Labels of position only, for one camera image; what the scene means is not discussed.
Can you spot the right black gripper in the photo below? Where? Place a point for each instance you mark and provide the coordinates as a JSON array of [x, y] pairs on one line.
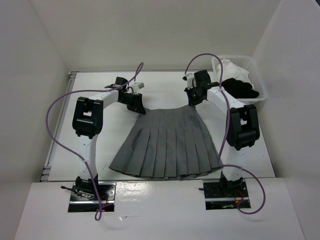
[[192, 102]]

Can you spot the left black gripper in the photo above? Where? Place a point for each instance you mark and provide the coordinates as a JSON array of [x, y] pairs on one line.
[[137, 106]]

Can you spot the black skirt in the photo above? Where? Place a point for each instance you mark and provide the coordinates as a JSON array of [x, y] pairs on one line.
[[239, 89]]

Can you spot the grey pleated skirt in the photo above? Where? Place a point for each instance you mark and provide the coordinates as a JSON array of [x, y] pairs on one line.
[[167, 144]]

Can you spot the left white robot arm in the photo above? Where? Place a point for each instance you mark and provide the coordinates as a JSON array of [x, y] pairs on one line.
[[88, 121]]

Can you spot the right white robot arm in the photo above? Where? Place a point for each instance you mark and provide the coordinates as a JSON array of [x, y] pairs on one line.
[[241, 125]]

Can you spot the white folded cloth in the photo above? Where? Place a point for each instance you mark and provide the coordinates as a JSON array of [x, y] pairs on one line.
[[231, 70]]

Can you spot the white plastic basket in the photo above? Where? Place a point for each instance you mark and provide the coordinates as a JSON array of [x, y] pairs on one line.
[[255, 78]]

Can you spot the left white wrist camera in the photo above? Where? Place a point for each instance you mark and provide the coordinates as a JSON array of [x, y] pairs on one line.
[[136, 87]]

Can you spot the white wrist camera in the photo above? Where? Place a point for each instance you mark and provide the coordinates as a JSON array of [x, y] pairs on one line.
[[189, 78], [136, 87]]

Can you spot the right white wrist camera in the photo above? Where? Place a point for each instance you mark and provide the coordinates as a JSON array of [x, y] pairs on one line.
[[189, 78]]

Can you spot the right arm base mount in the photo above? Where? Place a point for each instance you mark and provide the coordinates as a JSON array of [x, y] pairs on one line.
[[219, 196]]

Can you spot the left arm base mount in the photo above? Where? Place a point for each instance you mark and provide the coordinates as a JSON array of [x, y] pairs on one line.
[[82, 202]]

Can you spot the aluminium table edge rail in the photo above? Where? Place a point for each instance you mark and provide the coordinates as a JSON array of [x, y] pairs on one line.
[[57, 131]]

